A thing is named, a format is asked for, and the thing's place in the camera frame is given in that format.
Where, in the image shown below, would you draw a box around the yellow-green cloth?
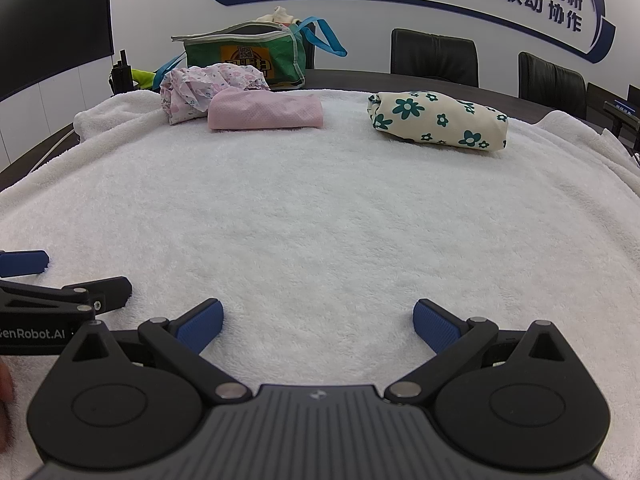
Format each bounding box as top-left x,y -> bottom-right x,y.
131,67 -> 157,91

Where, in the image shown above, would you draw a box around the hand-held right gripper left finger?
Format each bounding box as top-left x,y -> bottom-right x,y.
60,298 -> 253,403

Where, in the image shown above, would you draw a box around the black wall screen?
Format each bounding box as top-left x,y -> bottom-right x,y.
0,0 -> 115,102

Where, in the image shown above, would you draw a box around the white fluffy towel blanket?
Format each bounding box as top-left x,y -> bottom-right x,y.
0,87 -> 640,466

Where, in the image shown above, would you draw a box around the white cable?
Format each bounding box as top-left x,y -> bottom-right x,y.
27,127 -> 77,163

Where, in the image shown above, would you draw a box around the cream cloth in bag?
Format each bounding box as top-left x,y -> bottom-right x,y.
257,6 -> 302,29

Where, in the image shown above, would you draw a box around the person's left hand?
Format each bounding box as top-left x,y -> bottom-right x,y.
0,360 -> 17,453

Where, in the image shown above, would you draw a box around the green bag with blue straps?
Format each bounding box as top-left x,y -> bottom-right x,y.
152,16 -> 347,92

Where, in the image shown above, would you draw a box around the pink folded cloth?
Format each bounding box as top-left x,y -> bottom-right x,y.
207,86 -> 325,132

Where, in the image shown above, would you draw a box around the black office chair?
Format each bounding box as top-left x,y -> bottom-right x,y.
390,28 -> 480,89
518,51 -> 587,121

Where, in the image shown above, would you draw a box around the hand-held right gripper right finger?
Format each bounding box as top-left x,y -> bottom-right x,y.
384,298 -> 582,403

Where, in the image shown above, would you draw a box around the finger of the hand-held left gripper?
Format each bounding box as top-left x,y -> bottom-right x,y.
0,249 -> 51,279
0,276 -> 133,317

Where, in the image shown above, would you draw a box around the pink floral garment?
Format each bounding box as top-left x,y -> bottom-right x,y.
159,62 -> 272,126

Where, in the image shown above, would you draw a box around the cream garment with teal flowers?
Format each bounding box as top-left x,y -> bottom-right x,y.
366,91 -> 510,153

